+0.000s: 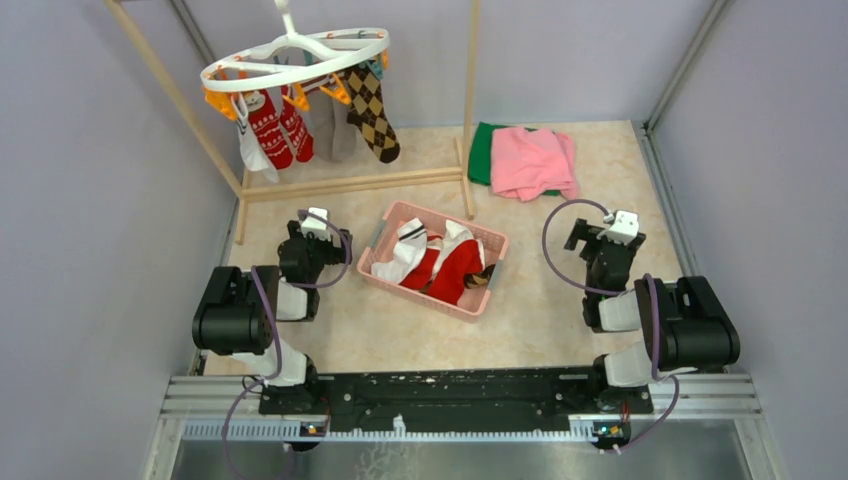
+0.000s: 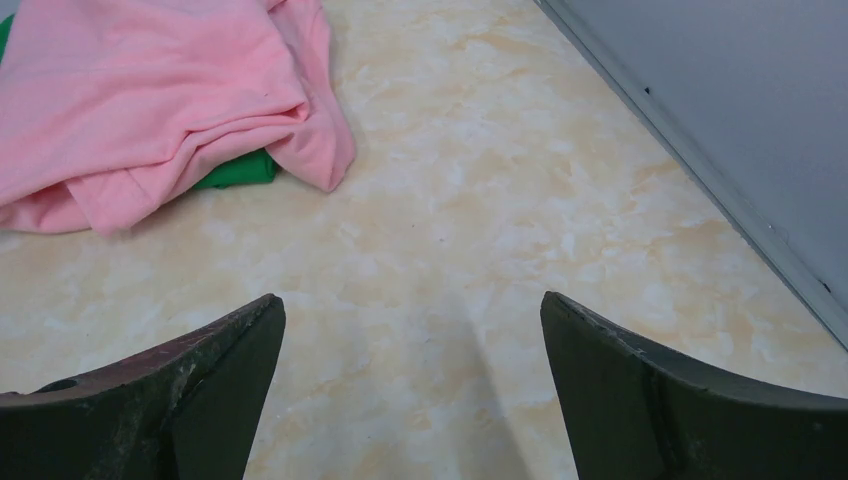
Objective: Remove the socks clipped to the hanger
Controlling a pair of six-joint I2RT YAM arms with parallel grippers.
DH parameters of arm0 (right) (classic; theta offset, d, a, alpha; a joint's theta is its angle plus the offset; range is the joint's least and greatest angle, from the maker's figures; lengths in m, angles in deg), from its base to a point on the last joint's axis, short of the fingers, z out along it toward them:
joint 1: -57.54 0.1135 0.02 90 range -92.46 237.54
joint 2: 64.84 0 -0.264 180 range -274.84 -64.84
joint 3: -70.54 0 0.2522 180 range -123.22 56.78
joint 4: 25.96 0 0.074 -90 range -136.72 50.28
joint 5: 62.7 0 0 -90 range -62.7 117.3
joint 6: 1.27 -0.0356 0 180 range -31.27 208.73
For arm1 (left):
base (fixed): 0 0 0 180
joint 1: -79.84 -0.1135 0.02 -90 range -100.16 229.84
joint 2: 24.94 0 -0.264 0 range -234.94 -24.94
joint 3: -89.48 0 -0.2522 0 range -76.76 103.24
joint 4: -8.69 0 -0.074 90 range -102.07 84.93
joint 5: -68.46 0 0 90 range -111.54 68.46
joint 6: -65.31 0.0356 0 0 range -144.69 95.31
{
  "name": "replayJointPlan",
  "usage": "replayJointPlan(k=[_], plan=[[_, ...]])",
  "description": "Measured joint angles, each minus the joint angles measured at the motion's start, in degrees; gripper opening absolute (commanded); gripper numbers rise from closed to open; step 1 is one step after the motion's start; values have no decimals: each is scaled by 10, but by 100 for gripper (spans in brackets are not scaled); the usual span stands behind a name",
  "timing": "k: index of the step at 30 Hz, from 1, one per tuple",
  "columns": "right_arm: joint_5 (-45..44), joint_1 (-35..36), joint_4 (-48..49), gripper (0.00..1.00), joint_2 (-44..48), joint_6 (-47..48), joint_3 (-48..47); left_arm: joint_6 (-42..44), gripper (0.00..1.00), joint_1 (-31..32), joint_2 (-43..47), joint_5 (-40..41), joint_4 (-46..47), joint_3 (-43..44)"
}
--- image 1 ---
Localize grey sock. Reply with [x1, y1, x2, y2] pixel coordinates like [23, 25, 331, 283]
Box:
[307, 91, 357, 163]

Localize red patterned sock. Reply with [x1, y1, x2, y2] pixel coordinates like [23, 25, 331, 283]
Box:
[243, 90, 293, 170]
[279, 101, 314, 165]

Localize brown argyle sock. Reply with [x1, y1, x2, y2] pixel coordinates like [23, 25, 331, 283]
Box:
[346, 66, 401, 164]

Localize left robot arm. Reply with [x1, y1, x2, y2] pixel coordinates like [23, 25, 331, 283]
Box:
[192, 214, 352, 415]

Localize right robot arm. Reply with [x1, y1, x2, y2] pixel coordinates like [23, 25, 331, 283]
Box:
[564, 211, 741, 413]

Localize white round clip hanger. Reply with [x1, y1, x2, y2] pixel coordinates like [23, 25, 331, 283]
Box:
[200, 1, 390, 93]

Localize wooden drying rack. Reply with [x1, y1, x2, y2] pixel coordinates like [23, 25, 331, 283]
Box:
[105, 1, 481, 245]

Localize white black-striped sock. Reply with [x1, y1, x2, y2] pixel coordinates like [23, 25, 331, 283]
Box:
[371, 218, 428, 284]

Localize white hanging sock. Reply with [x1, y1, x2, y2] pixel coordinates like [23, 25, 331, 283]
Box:
[232, 94, 280, 183]

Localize pink cloth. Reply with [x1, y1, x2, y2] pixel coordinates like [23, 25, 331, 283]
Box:
[490, 127, 579, 202]

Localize red white sock in basket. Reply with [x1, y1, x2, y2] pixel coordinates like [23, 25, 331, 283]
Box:
[400, 220, 486, 305]

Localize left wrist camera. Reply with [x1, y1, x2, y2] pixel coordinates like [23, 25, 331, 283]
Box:
[300, 207, 332, 239]

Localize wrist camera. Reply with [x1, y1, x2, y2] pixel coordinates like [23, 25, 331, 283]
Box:
[300, 207, 332, 239]
[596, 210, 639, 246]

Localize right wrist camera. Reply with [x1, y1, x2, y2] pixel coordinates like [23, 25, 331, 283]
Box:
[596, 210, 639, 246]

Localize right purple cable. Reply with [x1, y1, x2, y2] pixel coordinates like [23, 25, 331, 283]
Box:
[541, 198, 682, 456]

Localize purple cable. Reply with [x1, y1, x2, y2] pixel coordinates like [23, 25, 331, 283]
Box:
[541, 198, 682, 456]
[220, 209, 354, 480]

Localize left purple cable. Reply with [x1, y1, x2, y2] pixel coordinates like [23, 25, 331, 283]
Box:
[220, 209, 354, 480]

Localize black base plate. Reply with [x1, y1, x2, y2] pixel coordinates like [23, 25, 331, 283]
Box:
[258, 366, 654, 436]

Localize aluminium frame rail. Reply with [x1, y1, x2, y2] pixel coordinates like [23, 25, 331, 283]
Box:
[144, 368, 787, 479]

